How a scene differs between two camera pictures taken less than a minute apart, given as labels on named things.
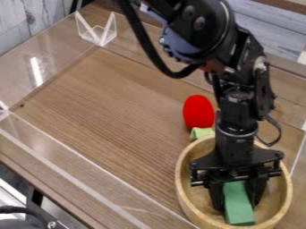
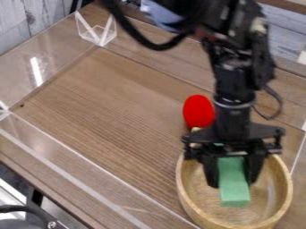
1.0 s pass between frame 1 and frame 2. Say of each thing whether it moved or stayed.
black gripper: moved
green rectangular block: moved
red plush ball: stayed
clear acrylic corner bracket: stayed
